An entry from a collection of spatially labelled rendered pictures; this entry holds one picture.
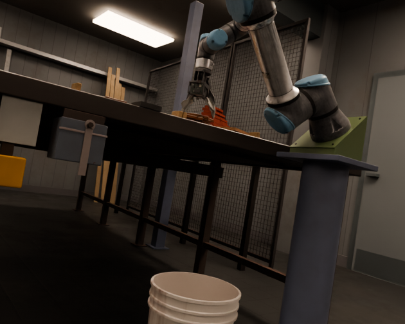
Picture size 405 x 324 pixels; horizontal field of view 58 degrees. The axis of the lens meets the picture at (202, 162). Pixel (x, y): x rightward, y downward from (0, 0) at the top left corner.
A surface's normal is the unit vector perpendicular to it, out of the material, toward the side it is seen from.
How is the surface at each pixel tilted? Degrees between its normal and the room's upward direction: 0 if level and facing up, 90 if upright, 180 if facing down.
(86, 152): 90
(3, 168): 90
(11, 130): 90
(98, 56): 90
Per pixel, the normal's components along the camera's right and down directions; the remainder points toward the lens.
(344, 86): -0.77, -0.15
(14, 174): 0.57, 0.06
